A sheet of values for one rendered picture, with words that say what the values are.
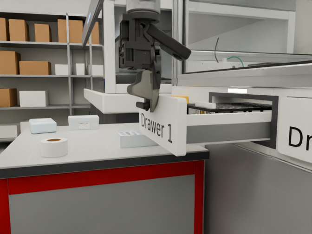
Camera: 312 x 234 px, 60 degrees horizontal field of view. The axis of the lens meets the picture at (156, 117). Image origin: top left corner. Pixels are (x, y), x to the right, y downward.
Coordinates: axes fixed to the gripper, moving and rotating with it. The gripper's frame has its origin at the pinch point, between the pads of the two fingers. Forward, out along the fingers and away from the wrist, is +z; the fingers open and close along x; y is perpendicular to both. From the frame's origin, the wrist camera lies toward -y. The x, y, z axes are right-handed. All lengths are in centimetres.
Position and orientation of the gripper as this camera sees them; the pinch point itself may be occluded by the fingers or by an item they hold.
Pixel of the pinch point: (152, 105)
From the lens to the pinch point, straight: 62.9
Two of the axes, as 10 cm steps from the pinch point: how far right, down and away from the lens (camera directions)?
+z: -0.1, 9.9, 1.2
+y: -9.5, 0.3, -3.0
